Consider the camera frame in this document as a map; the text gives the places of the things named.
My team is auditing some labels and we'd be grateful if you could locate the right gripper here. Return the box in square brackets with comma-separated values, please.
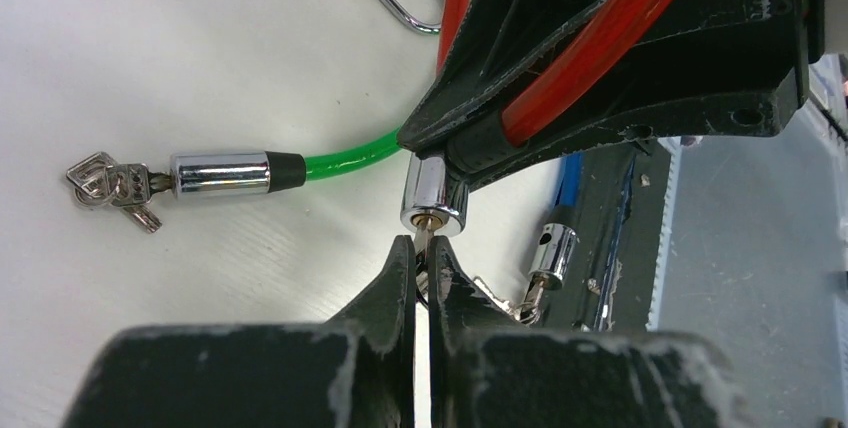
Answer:
[756, 0, 825, 137]

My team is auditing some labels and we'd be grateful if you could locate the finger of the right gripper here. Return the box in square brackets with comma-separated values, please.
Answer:
[447, 60, 805, 189]
[397, 0, 792, 152]

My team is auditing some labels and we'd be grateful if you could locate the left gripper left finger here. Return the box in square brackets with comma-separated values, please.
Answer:
[63, 236, 416, 427]

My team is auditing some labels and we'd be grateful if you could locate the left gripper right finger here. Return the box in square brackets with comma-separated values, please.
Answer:
[427, 236, 752, 427]

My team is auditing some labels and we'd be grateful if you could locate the red cable lock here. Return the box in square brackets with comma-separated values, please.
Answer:
[400, 0, 717, 294]

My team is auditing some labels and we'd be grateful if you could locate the blue cable lock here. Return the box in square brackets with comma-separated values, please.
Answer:
[507, 153, 583, 325]

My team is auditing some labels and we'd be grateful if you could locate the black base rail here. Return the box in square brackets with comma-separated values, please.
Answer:
[539, 141, 670, 332]

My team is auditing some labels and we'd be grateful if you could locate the green cable lock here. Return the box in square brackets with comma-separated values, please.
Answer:
[66, 0, 458, 234]

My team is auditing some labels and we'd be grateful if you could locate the white cable duct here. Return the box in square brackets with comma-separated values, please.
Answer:
[645, 137, 682, 331]

